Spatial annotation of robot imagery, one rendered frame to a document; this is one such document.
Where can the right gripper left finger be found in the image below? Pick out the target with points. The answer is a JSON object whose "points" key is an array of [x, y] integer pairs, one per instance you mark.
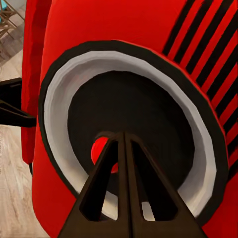
{"points": [[83, 220]]}

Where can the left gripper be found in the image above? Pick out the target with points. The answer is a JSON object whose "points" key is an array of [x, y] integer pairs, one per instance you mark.
{"points": [[10, 105]]}

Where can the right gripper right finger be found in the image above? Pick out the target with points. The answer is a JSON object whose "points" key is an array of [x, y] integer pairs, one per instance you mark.
{"points": [[173, 218]]}

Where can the radio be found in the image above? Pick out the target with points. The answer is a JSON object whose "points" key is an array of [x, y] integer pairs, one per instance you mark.
{"points": [[163, 70]]}

